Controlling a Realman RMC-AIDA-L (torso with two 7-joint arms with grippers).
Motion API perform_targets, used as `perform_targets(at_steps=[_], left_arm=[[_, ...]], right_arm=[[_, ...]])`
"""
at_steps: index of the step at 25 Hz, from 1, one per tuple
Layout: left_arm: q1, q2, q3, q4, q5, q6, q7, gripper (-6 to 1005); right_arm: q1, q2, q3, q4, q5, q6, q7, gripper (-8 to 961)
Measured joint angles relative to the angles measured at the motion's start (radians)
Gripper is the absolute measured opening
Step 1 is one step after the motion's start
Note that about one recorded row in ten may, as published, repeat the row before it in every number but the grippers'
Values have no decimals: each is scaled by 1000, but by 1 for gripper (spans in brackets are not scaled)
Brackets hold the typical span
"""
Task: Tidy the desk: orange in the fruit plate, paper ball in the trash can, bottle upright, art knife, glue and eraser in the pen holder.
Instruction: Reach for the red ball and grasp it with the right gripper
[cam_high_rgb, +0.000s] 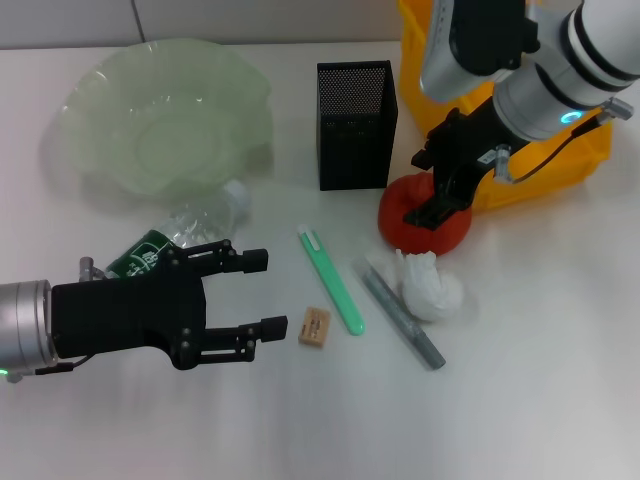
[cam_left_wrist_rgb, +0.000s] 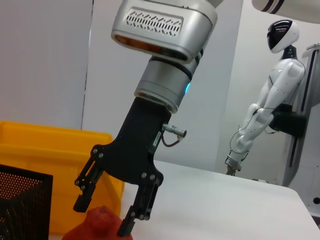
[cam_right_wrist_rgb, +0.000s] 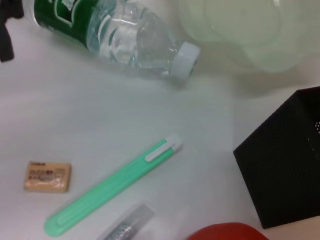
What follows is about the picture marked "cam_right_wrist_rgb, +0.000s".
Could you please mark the green pen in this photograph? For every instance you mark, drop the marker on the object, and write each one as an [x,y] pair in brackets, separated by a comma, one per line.
[112,182]

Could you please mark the small beige eraser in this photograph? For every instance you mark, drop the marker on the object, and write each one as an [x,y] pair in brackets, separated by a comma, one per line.
[47,177]

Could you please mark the clear green-label water bottle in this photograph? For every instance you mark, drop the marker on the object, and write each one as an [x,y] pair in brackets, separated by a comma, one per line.
[75,20]

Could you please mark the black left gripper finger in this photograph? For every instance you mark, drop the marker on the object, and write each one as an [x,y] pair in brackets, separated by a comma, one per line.
[6,42]

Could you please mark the red orange fruit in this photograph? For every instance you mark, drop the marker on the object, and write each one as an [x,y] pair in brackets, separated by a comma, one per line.
[225,232]

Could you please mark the black mesh pen holder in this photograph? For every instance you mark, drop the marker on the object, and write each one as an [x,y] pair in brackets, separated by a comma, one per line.
[275,162]

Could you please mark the grey marker pen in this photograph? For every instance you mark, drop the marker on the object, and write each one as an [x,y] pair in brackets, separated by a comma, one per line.
[130,222]

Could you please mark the pale green wavy fruit plate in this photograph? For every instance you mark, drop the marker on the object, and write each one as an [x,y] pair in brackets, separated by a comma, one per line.
[250,37]

